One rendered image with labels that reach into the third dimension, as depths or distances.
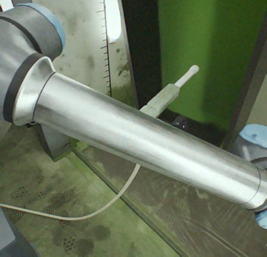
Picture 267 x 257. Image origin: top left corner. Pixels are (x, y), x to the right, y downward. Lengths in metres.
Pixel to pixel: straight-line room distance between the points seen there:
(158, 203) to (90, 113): 1.33
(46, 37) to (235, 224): 1.52
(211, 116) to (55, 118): 1.33
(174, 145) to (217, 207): 1.35
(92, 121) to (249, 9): 0.96
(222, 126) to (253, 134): 0.96
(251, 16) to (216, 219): 1.21
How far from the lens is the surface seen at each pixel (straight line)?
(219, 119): 1.54
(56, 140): 1.81
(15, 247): 1.04
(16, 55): 0.33
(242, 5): 1.15
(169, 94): 0.73
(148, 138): 0.32
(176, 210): 1.58
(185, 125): 0.61
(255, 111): 2.06
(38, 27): 0.44
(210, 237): 1.56
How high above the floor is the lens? 1.42
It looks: 40 degrees down
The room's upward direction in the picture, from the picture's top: straight up
